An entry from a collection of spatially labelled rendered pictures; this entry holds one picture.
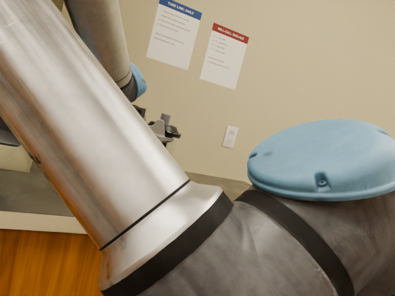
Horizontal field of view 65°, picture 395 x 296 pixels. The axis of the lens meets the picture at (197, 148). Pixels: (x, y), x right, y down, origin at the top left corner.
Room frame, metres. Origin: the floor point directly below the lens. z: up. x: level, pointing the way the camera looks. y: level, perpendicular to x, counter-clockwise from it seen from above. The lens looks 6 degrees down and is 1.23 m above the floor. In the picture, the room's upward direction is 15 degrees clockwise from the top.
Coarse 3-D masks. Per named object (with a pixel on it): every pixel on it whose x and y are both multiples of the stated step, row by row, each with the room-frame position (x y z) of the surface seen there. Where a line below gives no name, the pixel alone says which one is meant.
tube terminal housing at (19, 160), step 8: (0, 144) 0.86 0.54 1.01; (0, 152) 0.86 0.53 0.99; (8, 152) 0.87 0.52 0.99; (16, 152) 0.88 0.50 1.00; (24, 152) 0.88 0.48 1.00; (0, 160) 0.86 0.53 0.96; (8, 160) 0.87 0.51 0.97; (16, 160) 0.88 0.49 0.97; (24, 160) 0.89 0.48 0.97; (0, 168) 0.86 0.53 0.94; (8, 168) 0.87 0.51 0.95; (16, 168) 0.88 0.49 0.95; (24, 168) 0.89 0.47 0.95
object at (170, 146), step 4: (168, 132) 0.83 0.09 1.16; (172, 132) 0.85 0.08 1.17; (168, 136) 0.83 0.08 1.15; (176, 140) 0.88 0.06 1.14; (164, 144) 0.84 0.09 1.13; (168, 144) 0.85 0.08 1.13; (172, 144) 0.86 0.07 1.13; (168, 148) 0.85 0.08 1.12; (172, 148) 0.86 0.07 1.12; (172, 152) 0.87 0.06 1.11; (172, 156) 0.88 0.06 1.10
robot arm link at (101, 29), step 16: (64, 0) 0.44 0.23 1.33; (80, 0) 0.42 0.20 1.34; (96, 0) 0.43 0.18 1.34; (112, 0) 0.45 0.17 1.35; (80, 16) 0.45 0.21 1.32; (96, 16) 0.45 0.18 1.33; (112, 16) 0.47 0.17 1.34; (80, 32) 0.48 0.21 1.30; (96, 32) 0.47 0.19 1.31; (112, 32) 0.49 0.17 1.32; (96, 48) 0.50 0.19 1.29; (112, 48) 0.51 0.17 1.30; (112, 64) 0.54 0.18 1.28; (128, 64) 0.58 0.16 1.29; (128, 80) 0.61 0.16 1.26; (144, 80) 0.67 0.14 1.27; (128, 96) 0.64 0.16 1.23
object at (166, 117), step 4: (160, 116) 0.88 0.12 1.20; (164, 116) 0.87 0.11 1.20; (168, 116) 0.87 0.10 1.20; (164, 120) 0.87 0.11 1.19; (168, 120) 0.87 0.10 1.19; (148, 124) 0.86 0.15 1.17; (152, 124) 0.85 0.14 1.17; (168, 124) 0.88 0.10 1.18; (168, 128) 0.85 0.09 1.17; (172, 128) 0.86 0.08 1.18; (176, 128) 0.88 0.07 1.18; (176, 132) 0.86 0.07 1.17
